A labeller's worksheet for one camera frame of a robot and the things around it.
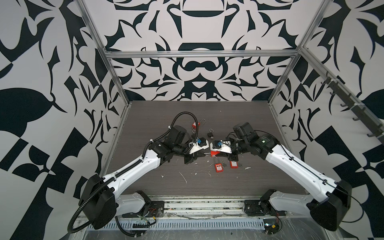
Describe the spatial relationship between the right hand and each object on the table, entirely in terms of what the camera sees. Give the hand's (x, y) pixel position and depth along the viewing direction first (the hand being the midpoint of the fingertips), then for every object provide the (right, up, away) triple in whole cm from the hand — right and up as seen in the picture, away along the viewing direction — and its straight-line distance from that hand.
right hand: (217, 149), depth 73 cm
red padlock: (-2, -2, -1) cm, 3 cm away
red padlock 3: (+3, -13, +14) cm, 19 cm away
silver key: (+7, -13, +16) cm, 21 cm away
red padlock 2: (-11, +11, +32) cm, 35 cm away
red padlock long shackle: (+12, -12, +14) cm, 22 cm away
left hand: (-6, -1, 0) cm, 6 cm away
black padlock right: (0, +3, +28) cm, 28 cm away
